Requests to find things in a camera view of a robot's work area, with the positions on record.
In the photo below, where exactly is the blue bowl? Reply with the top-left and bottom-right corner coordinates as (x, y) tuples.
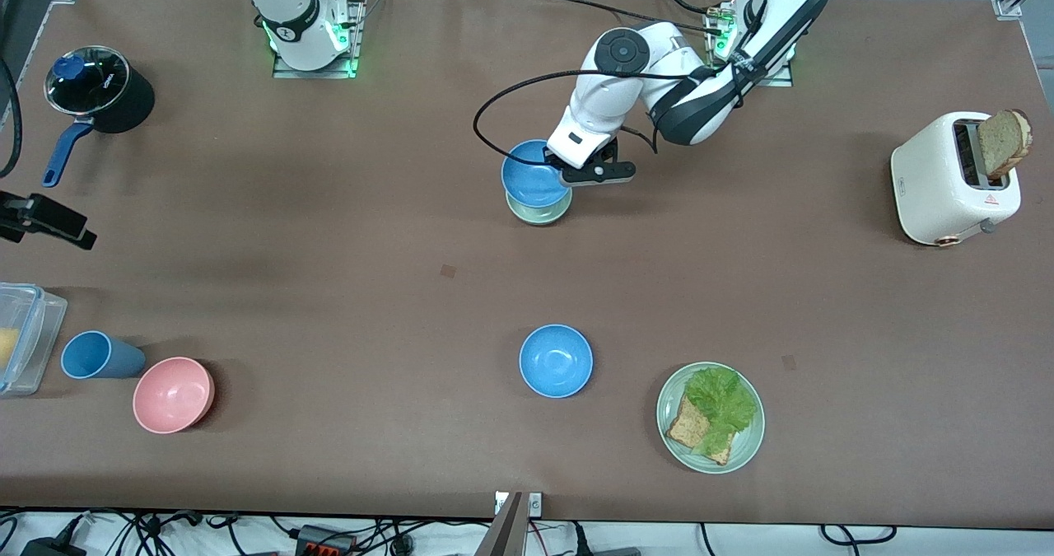
(519, 324), (594, 399)
(501, 139), (574, 208)

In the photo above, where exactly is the green bowl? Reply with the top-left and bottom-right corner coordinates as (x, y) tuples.
(505, 185), (574, 227)

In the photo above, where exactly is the pink bowl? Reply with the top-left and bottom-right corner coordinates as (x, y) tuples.
(133, 357), (217, 435)

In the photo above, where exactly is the clear plastic container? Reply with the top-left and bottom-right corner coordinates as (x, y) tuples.
(0, 283), (68, 398)

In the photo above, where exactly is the blue cup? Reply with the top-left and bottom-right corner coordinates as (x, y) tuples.
(60, 330), (147, 381)

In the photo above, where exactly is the green lettuce leaf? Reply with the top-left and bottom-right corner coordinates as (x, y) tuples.
(685, 366), (758, 458)

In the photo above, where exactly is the brown bread slice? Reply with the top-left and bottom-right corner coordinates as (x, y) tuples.
(977, 109), (1033, 181)
(665, 395), (734, 466)

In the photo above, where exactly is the black power adapter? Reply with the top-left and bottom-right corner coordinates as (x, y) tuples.
(21, 538), (87, 556)

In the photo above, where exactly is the green plate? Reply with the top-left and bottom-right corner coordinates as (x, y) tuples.
(656, 362), (766, 474)

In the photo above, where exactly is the white toaster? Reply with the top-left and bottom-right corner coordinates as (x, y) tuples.
(891, 111), (1023, 248)

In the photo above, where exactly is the black box with orange connectors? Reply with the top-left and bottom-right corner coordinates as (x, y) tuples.
(295, 525), (357, 556)

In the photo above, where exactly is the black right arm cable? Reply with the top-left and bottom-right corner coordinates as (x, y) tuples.
(0, 58), (22, 180)

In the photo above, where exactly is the black pot with blue handle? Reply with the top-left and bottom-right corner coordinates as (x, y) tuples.
(41, 45), (156, 189)

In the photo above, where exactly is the white table edge bracket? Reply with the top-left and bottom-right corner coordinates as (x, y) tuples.
(494, 493), (543, 517)

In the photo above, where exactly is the grey metal camera pole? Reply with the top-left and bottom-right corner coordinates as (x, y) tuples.
(473, 492), (528, 556)

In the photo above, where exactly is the black looped floor cable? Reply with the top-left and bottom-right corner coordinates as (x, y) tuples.
(819, 525), (898, 545)

